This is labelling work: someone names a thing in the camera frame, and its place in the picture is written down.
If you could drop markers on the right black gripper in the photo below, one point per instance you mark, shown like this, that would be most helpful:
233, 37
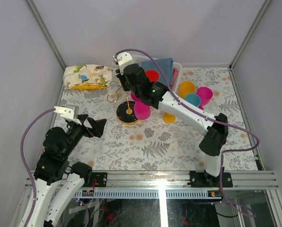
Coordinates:
122, 78

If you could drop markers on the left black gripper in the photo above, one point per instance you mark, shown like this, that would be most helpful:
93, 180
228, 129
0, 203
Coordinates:
98, 126

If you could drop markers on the red plastic wine glass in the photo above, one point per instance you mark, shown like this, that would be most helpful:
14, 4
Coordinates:
152, 75

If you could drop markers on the gold wine glass rack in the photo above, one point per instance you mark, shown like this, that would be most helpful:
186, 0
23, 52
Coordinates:
114, 103

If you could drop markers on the magenta plastic goblet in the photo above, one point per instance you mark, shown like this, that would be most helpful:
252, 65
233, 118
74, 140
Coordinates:
142, 111
205, 95

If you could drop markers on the yellow plastic goblet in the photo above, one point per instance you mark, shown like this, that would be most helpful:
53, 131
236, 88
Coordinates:
185, 88
168, 118

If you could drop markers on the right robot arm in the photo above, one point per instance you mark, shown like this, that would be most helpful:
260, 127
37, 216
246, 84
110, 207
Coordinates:
157, 95

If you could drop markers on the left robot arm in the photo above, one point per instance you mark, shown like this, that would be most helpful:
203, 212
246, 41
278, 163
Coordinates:
54, 181

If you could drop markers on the white plastic basket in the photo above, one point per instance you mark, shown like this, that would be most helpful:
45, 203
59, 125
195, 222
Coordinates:
141, 58

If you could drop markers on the blue folded cloth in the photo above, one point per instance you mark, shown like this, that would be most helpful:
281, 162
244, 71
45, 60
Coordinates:
167, 68

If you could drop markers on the dinosaur print cloth bag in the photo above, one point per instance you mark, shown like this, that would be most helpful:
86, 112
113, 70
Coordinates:
87, 77

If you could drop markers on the blue plastic goblet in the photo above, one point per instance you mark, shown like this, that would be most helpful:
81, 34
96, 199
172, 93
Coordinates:
193, 99

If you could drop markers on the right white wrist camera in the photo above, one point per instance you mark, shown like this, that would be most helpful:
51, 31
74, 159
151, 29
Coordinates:
123, 60

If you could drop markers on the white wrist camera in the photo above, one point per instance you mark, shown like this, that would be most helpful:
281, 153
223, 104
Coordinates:
123, 60
68, 112

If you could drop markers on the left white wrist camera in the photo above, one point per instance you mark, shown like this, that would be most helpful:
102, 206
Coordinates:
68, 112

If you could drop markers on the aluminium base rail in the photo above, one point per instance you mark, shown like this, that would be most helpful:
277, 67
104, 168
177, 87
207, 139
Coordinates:
149, 185

